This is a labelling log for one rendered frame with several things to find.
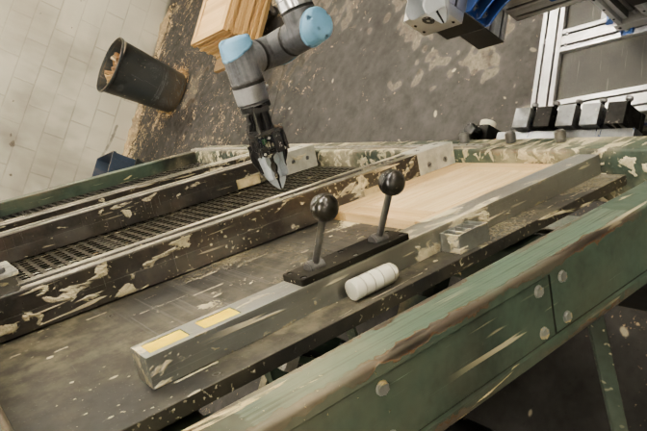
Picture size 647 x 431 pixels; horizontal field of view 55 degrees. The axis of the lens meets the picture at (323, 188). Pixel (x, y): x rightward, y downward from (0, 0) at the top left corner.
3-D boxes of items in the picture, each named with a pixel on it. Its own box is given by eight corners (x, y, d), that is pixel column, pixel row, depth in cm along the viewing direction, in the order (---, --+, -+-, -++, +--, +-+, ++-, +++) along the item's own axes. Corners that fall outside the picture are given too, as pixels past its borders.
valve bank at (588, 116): (689, 117, 145) (641, 75, 131) (678, 175, 142) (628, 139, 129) (510, 125, 185) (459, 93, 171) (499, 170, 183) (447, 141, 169)
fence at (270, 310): (601, 173, 123) (599, 154, 122) (154, 391, 70) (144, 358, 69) (578, 172, 127) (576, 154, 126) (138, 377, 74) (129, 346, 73)
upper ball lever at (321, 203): (332, 276, 86) (347, 198, 78) (311, 286, 84) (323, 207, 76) (316, 260, 88) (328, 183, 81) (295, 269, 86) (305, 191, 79)
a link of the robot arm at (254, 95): (229, 89, 142) (262, 79, 144) (235, 109, 144) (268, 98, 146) (236, 91, 135) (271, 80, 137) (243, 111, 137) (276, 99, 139)
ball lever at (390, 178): (395, 248, 93) (413, 174, 85) (375, 256, 91) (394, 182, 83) (377, 234, 95) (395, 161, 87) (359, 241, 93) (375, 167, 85)
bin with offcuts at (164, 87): (195, 63, 560) (128, 30, 523) (180, 114, 548) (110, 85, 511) (171, 73, 600) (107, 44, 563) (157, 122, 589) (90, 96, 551)
